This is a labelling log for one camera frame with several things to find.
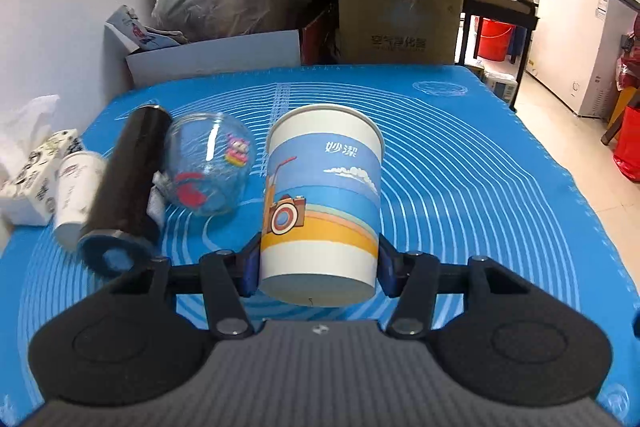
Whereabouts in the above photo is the black cylindrical bottle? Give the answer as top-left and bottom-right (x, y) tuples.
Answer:
(77, 105), (172, 279)

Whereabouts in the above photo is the blue silicone baking mat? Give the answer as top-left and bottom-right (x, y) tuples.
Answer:
(1, 66), (639, 426)

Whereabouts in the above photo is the small white paper cup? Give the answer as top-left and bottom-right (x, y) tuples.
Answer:
(54, 150), (106, 251)

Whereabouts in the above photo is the white open cardboard box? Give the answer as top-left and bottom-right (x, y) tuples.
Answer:
(105, 5), (303, 89)

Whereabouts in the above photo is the lower cardboard box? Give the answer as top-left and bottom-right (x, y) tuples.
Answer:
(336, 0), (463, 65)

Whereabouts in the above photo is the blue orange paper cup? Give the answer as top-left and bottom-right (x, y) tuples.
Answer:
(259, 104), (384, 307)

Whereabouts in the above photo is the clear glass jar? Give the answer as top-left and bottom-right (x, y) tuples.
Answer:
(154, 113), (257, 216)

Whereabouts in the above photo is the red bucket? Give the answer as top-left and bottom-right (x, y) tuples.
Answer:
(477, 18), (515, 62)

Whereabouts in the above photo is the white tissue box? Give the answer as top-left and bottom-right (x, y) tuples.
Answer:
(1, 95), (84, 227)

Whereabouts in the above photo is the white chest freezer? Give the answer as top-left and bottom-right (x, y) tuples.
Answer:
(526, 0), (639, 119)

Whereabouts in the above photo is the black metal cart frame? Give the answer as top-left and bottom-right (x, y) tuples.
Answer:
(453, 0), (540, 113)

